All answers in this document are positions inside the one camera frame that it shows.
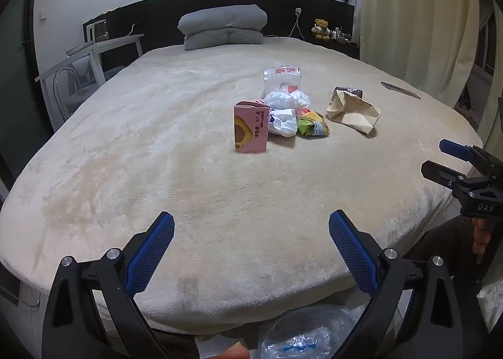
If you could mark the grey flat tray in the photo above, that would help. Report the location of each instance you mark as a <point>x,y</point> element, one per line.
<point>76,49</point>

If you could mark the small bottles on shelf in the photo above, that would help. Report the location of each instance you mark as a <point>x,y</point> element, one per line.
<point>342,37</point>

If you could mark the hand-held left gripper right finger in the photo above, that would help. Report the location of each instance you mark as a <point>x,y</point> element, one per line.
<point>353,253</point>

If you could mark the clear plastic garbage bag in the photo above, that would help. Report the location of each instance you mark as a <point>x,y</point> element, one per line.
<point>302,335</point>

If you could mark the dark flat strip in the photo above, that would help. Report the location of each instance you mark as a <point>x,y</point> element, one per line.
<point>401,90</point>

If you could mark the green yellow snack packet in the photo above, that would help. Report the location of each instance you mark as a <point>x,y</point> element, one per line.
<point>312,125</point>

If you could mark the white blue snack packet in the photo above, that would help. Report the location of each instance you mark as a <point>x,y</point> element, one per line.
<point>283,123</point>

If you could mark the black headboard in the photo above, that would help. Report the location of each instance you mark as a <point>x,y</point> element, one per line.
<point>157,17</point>

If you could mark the white plastic ball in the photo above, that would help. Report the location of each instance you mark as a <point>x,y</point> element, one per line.
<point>277,100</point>
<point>300,99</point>

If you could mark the brown snack packet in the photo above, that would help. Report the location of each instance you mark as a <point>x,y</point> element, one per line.
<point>351,91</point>

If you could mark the cream curtain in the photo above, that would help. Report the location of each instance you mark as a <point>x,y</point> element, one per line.
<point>412,21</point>

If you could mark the brown teddy bear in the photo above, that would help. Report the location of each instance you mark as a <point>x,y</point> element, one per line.
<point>321,29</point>

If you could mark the grey pillow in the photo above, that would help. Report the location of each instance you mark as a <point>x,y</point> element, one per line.
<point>222,17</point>
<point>224,40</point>

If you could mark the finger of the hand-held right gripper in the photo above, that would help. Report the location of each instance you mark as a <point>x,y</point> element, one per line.
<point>440,172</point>
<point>456,149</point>

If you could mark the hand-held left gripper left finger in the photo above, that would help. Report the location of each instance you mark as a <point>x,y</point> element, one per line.
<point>151,253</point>

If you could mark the clear red-printed plastic bag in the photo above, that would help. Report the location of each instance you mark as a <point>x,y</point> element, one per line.
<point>283,76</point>

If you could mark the person's right hand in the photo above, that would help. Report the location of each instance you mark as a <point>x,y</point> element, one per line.
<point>481,239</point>

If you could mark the pink carton box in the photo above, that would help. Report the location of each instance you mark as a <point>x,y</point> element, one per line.
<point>249,127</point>

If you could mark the white table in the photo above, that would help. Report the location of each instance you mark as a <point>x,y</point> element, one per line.
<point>96,54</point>

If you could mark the metal frame chair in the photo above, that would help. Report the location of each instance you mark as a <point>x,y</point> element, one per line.
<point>78,80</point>

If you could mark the beige paper bag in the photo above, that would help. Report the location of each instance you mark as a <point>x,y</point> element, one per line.
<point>353,113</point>

